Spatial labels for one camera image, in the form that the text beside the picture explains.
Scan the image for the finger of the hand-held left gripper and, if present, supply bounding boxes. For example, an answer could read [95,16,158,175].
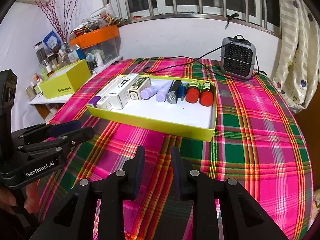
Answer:
[17,126,96,159]
[14,120,82,143]

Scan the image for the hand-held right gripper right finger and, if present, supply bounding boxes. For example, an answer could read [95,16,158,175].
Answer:
[171,145,289,240]

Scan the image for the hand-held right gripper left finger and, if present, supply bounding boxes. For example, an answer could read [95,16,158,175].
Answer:
[29,145,146,240]

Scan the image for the white box with purple end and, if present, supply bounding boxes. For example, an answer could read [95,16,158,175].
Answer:
[87,80,118,109]

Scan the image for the long silver white box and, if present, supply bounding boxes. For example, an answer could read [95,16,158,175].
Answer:
[96,77,125,111]

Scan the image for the yellow-green cardboard tray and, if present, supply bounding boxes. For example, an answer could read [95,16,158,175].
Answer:
[86,74,217,142]

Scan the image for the white box with clip print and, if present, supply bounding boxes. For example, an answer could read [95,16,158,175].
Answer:
[109,73,140,110]

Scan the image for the dark green printed box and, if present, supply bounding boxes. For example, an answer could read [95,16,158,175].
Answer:
[127,77,151,101]

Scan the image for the small black silver tool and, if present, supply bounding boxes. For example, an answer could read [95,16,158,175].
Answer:
[167,80,182,105]

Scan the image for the lavender cream tube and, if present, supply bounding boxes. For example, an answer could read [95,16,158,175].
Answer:
[140,79,163,100]
[155,80,174,103]

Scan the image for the red-capped small bottle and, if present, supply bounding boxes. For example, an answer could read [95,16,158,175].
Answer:
[185,80,201,104]
[199,82,215,107]

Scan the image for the small blue plastic sharpener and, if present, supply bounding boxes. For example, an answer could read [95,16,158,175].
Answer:
[177,81,188,102]

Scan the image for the person's left hand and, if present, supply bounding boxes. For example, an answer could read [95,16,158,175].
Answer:
[0,186,39,215]

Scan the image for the white shelf board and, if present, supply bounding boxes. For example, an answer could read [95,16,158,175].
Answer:
[28,94,75,105]

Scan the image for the yellow-green cardboard box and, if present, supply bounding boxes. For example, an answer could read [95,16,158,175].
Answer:
[39,59,92,100]

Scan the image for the cluster of jars and bottles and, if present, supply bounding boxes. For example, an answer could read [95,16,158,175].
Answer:
[25,41,105,98]

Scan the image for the blue and white box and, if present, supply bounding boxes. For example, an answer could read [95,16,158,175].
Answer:
[42,29,62,50]

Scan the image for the pink green plaid tablecloth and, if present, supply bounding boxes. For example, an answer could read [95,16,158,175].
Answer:
[37,57,314,240]

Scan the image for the dried pink flower branches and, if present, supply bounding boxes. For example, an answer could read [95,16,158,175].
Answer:
[34,0,84,45]

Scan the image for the clear bin with orange lid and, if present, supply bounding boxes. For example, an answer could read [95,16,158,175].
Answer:
[69,24,120,65]

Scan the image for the pile of clutter on bin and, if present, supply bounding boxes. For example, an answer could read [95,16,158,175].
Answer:
[71,4,120,39]

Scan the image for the grey space heater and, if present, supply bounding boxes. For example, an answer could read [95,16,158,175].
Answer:
[220,36,258,80]

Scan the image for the black tie on grille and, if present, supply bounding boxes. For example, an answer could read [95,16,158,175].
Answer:
[226,14,238,28]

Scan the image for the cream patterned curtain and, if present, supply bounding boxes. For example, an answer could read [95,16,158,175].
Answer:
[272,0,317,113]

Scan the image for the black power cable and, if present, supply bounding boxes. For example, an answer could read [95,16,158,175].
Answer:
[142,34,268,77]

